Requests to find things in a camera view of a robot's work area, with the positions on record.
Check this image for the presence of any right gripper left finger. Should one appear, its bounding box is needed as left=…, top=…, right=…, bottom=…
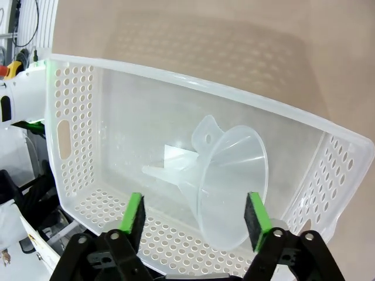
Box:
left=49, top=191, right=156, bottom=281

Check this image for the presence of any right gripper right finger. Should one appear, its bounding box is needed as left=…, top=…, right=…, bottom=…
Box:
left=243, top=191, right=352, bottom=281

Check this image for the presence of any translucent plastic funnel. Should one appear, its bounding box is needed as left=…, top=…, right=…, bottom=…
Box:
left=142, top=115, right=269, bottom=252

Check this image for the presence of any black sleeve on right arm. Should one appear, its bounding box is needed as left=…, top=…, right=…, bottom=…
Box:
left=16, top=159, right=61, bottom=219

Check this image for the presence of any white basket with paper label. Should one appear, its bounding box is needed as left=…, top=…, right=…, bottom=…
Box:
left=45, top=54, right=375, bottom=277

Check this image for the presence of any yellow emergency stop box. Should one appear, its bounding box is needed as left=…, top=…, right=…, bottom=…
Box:
left=2, top=60, right=25, bottom=81

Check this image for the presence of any thin black wall cable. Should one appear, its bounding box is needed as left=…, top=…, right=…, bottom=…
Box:
left=11, top=0, right=41, bottom=48

